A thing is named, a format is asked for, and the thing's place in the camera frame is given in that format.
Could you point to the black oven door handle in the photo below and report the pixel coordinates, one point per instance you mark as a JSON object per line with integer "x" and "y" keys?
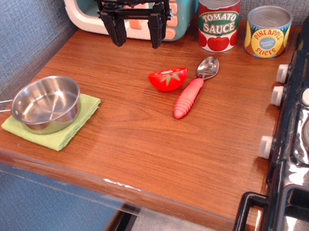
{"x": 248, "y": 200}

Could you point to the white stove knob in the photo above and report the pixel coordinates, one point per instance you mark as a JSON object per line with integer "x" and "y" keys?
{"x": 277, "y": 94}
{"x": 282, "y": 73}
{"x": 265, "y": 146}

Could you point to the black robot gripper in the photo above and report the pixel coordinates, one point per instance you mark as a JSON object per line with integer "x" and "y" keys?
{"x": 113, "y": 13}

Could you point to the tomato sauce can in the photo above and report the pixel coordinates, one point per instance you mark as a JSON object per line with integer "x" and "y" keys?
{"x": 218, "y": 24}

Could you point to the small stainless steel pot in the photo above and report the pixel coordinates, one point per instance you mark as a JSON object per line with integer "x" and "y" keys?
{"x": 47, "y": 105}

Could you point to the green folded cloth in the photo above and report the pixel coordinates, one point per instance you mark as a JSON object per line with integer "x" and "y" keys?
{"x": 58, "y": 140}

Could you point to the red toy tomato half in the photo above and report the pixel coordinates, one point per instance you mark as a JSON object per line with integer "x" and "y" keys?
{"x": 168, "y": 79}

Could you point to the pineapple slices can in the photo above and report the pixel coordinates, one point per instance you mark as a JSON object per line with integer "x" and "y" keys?
{"x": 267, "y": 31}

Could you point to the spoon with pink handle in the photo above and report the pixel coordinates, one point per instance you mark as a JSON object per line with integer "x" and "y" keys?
{"x": 207, "y": 69}

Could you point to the black toy stove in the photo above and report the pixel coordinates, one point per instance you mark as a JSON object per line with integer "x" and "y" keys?
{"x": 288, "y": 174}

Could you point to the teal toy microwave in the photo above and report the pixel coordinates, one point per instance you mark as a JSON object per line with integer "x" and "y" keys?
{"x": 84, "y": 14}

